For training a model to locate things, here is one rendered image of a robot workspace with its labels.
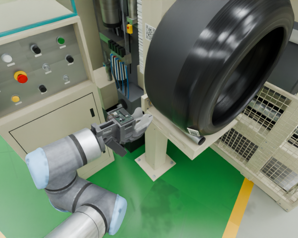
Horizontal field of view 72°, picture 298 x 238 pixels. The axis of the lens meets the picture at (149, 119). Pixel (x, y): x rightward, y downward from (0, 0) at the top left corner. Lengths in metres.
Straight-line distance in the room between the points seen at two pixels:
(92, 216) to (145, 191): 1.29
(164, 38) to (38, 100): 0.79
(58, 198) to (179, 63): 0.50
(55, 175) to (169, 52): 0.46
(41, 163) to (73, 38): 0.76
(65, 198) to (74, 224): 0.12
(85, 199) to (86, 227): 0.10
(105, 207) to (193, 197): 1.32
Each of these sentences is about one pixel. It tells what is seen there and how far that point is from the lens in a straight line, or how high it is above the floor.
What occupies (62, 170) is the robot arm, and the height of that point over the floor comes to 1.21.
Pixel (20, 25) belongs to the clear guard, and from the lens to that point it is 1.04.
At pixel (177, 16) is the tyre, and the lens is 0.69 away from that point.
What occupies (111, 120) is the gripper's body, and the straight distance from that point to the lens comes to 0.57.
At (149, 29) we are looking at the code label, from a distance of 0.99.
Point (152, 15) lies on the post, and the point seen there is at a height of 1.30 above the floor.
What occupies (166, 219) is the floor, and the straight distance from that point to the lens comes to 1.72.
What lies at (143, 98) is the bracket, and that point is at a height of 0.95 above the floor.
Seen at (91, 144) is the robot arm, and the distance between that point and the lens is 0.54.
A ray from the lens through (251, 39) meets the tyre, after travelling 0.66.
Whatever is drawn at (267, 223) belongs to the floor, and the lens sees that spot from 1.92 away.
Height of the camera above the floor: 1.65
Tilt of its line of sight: 48 degrees down
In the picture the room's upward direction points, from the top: straight up
